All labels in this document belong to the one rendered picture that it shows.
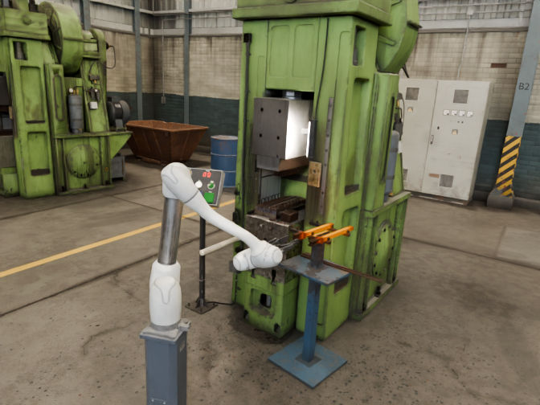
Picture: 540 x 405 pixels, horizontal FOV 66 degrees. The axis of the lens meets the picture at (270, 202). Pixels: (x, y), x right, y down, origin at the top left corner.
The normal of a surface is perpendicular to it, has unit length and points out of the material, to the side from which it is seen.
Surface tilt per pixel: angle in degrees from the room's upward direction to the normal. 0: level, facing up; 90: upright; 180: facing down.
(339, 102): 90
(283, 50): 90
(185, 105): 90
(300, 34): 90
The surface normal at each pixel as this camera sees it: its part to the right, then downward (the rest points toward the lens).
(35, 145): 0.76, 0.22
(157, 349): -0.23, 0.26
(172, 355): 0.52, 0.26
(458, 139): -0.55, 0.20
